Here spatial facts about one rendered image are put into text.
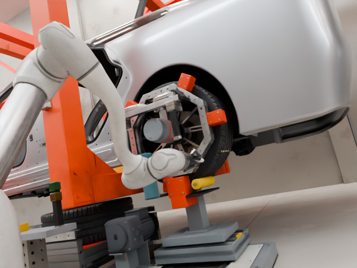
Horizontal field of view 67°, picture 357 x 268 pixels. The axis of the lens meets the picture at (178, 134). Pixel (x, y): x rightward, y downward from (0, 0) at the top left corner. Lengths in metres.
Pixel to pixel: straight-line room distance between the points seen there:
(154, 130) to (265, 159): 3.81
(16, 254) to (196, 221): 1.26
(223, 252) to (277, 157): 3.67
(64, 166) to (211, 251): 0.93
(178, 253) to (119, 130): 0.91
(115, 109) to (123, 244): 0.83
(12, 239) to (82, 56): 0.56
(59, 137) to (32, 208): 7.16
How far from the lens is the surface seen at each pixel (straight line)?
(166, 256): 1.75
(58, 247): 1.84
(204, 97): 1.64
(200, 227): 1.75
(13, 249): 0.63
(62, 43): 0.94
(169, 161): 1.05
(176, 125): 1.35
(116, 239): 1.62
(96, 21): 7.75
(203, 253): 1.64
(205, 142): 1.51
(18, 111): 0.95
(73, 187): 1.59
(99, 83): 0.96
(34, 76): 1.01
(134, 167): 1.14
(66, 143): 1.62
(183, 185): 1.57
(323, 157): 5.08
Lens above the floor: 0.55
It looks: 10 degrees up
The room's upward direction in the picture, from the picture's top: 11 degrees counter-clockwise
